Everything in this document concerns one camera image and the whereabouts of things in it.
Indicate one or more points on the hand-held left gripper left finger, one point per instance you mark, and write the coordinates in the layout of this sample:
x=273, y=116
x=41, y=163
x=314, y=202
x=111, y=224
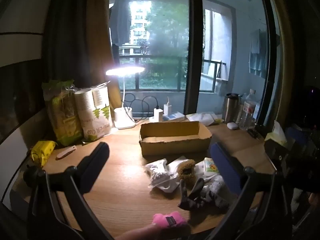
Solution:
x=94, y=166

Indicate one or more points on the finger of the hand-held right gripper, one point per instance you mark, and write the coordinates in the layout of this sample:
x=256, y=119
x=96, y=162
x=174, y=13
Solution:
x=253, y=133

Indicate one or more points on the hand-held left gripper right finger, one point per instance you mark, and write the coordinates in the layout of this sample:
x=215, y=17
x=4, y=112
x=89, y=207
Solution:
x=225, y=166

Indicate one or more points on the cartoon print tissue packet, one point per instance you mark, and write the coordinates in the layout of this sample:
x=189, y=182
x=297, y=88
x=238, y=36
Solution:
x=210, y=166

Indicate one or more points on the white waffle cloth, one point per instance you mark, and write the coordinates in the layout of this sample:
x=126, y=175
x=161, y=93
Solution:
x=215, y=183

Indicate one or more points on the brown plush heart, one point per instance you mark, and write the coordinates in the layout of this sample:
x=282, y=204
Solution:
x=186, y=165

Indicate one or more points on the cardboard box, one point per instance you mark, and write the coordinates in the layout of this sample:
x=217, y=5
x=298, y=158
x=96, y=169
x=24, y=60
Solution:
x=175, y=150

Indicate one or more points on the pink plush heart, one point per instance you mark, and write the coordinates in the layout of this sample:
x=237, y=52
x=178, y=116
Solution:
x=162, y=220

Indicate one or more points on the person's left hand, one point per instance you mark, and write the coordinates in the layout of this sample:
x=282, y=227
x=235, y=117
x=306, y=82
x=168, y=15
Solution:
x=140, y=233

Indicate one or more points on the clear plastic water bottle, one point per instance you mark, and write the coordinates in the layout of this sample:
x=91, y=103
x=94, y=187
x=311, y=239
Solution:
x=247, y=116

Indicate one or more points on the pale green tissue box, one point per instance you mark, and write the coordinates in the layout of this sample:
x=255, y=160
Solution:
x=275, y=133

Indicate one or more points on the white earbuds case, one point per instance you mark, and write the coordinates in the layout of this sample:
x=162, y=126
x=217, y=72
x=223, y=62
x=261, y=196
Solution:
x=232, y=126

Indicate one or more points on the pink white folding knife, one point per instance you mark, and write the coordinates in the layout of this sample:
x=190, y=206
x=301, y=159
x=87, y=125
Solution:
x=65, y=153

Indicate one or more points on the steel thermos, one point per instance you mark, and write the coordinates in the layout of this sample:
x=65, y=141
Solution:
x=230, y=110

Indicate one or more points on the pack of paper cups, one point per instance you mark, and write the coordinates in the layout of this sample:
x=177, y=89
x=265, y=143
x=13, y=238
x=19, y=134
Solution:
x=96, y=120

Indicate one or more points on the black grey plush toy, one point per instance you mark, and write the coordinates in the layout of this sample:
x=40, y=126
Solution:
x=190, y=202

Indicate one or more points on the white wipes packet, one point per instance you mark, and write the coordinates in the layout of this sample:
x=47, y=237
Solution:
x=202, y=118

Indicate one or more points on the yellow packet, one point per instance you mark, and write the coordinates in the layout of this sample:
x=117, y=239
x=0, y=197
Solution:
x=43, y=151

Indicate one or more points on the white desk lamp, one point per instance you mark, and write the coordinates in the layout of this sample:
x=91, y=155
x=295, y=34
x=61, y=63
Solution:
x=123, y=120

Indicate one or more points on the green yellow snack bag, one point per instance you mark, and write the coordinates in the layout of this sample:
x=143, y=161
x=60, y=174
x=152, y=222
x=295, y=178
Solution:
x=62, y=120

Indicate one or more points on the clear plastic bag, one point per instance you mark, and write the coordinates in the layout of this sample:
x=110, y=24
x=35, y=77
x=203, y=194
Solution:
x=160, y=175

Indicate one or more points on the white blue power strip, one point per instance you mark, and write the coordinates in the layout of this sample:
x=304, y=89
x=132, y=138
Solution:
x=175, y=117

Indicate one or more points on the hanging blue towel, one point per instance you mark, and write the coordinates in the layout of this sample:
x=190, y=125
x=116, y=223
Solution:
x=257, y=55

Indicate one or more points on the black balcony railing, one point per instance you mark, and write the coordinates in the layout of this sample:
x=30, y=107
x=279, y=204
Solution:
x=137, y=80

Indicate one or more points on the dark curtain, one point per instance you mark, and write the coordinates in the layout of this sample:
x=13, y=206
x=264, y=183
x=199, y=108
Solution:
x=70, y=42

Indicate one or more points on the yellow curtain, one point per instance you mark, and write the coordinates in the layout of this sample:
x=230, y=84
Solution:
x=100, y=30

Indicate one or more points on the hanging dark garment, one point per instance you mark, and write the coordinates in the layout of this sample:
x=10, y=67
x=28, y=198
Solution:
x=121, y=22

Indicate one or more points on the black window frame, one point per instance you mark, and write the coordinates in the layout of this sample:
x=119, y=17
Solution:
x=195, y=42

